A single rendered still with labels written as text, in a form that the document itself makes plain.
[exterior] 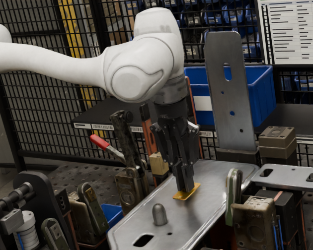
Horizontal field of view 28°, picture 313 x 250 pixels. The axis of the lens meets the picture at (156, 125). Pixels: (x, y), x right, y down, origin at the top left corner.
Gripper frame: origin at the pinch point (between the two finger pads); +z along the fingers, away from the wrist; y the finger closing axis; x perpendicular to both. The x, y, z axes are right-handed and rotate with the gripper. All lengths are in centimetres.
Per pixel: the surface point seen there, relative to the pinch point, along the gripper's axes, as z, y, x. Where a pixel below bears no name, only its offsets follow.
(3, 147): 74, -235, 140
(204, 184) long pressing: 5.4, 1.5, 6.4
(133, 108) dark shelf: 2, -47, 46
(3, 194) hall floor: 104, -235, 129
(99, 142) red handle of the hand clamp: -7.9, -23.5, -0.8
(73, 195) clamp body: -1.5, -21.0, -17.0
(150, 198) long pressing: 5.3, -8.8, -3.6
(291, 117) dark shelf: 2.3, 10.8, 43.9
